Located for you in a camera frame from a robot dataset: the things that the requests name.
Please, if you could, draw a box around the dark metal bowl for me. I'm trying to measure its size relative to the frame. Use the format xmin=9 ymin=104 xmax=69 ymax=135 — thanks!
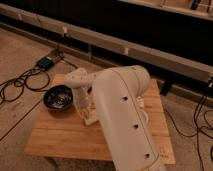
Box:
xmin=43 ymin=85 xmax=73 ymax=111

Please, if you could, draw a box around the white bottle lying down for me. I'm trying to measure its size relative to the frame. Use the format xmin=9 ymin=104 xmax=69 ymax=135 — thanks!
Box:
xmin=136 ymin=96 xmax=145 ymax=108

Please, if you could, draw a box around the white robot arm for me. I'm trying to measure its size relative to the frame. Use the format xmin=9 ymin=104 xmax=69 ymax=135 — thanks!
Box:
xmin=65 ymin=65 xmax=167 ymax=171

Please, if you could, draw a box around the white cup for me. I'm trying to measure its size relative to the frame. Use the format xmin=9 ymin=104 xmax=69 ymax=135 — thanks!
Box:
xmin=140 ymin=108 xmax=149 ymax=124

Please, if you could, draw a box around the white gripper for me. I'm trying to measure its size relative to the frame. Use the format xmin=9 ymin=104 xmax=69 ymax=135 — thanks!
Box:
xmin=72 ymin=87 xmax=94 ymax=118

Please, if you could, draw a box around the long metal rail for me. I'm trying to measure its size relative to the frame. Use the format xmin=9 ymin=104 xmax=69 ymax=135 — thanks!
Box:
xmin=0 ymin=3 xmax=213 ymax=82

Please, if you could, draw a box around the white sponge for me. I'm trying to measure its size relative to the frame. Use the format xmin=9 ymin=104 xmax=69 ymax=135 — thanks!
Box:
xmin=83 ymin=111 xmax=99 ymax=126

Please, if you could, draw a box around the black power adapter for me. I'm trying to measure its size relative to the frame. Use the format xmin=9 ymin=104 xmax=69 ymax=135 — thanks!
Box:
xmin=36 ymin=57 xmax=54 ymax=71

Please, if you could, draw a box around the black cables right side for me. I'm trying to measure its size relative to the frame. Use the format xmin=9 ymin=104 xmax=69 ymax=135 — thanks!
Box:
xmin=163 ymin=94 xmax=213 ymax=171

